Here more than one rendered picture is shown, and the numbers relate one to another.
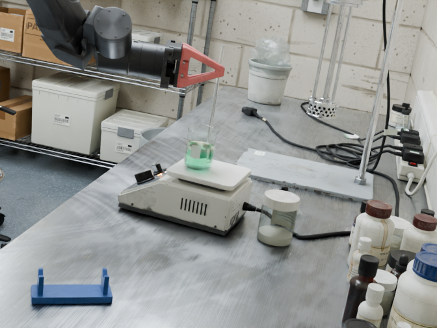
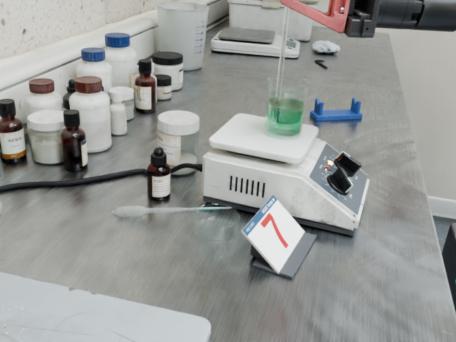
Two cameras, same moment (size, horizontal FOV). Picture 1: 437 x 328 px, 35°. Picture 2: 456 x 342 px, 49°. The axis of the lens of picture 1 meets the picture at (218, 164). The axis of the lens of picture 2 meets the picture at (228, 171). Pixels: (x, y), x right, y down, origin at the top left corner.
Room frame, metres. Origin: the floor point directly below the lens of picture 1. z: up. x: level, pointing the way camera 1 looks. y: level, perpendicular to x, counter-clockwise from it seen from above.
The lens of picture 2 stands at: (1.73, -0.01, 1.07)
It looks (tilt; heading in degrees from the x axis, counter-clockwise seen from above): 26 degrees down; 182
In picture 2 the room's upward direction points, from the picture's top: 4 degrees clockwise
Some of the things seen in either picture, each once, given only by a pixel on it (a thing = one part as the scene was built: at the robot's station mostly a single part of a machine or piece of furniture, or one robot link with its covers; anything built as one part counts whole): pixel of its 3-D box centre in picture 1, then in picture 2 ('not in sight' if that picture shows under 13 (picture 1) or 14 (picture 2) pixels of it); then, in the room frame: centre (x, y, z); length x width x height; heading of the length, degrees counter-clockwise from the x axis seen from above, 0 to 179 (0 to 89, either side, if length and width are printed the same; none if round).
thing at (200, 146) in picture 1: (199, 147); (286, 106); (1.13, 0.03, 0.87); 0.06 x 0.05 x 0.08; 13
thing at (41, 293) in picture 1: (72, 284); (336, 108); (0.79, 0.16, 0.77); 0.10 x 0.03 x 0.04; 109
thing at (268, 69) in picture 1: (269, 68); not in sight; (2.22, -0.12, 0.86); 0.14 x 0.14 x 0.21
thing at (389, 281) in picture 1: (377, 293); (121, 104); (0.88, -0.25, 0.78); 0.05 x 0.05 x 0.05
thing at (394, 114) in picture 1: (400, 116); not in sight; (2.15, -0.54, 0.78); 0.06 x 0.06 x 0.06
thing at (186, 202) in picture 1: (192, 192); (281, 169); (1.14, 0.04, 0.79); 0.22 x 0.13 x 0.08; 74
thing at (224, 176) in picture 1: (209, 172); (265, 136); (1.13, 0.01, 0.83); 0.12 x 0.12 x 0.01; 74
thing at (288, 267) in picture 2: not in sight; (281, 234); (1.26, 0.04, 0.77); 0.09 x 0.06 x 0.04; 159
